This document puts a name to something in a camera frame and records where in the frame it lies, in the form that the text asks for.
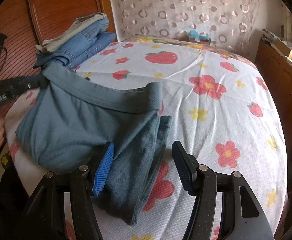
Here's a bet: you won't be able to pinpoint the teal green pants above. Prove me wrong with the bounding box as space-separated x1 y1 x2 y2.
16 63 173 225

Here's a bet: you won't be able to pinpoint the folded grey-beige garment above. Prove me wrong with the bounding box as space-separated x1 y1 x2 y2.
36 12 107 53

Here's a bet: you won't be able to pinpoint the brown wooden wardrobe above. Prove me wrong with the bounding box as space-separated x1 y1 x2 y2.
0 0 115 80

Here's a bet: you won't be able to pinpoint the floral bed sheet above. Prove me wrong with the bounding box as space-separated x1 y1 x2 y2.
5 38 287 239

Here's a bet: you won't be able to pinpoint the folded blue jeans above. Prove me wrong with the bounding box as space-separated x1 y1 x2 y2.
32 17 118 71

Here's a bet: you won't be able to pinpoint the wooden side cabinet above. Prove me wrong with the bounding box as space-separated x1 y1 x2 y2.
255 39 292 195

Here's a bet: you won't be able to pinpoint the cardboard box on cabinet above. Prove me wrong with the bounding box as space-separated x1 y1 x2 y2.
262 29 292 61

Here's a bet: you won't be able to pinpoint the pink circle-pattern curtain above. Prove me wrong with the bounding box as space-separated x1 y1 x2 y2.
111 0 259 55

